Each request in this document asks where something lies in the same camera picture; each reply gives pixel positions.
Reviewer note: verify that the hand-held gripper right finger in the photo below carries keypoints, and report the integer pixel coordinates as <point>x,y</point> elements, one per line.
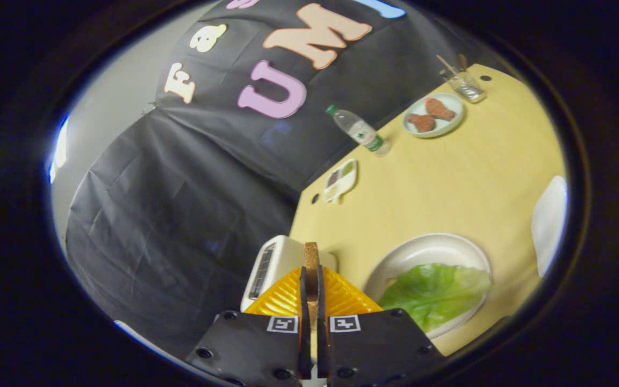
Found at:
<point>379,349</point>

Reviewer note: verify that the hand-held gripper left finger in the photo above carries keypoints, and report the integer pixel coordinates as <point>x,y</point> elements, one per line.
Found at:
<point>245,349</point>

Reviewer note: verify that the green lettuce leaf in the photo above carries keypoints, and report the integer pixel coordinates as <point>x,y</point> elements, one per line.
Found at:
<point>433,295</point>

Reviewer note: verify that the toasted bread slice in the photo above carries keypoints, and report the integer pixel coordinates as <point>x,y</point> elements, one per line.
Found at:
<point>311,269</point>

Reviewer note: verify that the cream toaster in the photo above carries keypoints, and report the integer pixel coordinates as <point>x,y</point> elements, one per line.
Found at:
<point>282,258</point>

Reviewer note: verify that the beige round plate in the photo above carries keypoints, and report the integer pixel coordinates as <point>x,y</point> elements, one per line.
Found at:
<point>427,247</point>

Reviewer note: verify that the black backdrop cloth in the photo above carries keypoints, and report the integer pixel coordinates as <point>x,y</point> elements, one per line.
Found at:
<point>180,215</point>

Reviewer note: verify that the white divided sauce tray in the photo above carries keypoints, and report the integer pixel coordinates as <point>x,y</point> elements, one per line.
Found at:
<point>340,181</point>

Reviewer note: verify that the white square plate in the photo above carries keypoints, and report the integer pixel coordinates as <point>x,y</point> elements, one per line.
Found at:
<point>551,226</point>

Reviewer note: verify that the clear plastic water bottle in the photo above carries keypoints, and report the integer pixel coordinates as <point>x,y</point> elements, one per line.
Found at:
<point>360,130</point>

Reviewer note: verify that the brown meat piece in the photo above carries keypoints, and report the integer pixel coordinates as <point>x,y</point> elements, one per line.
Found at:
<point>440,109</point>
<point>421,123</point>

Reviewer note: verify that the pale green round plate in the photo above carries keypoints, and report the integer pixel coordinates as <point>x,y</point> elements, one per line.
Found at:
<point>449,126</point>

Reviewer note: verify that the clear utensil holder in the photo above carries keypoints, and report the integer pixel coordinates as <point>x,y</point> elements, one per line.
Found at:
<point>466,87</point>

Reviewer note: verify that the light wooden stick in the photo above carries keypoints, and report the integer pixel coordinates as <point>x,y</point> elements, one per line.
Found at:
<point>446,64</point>

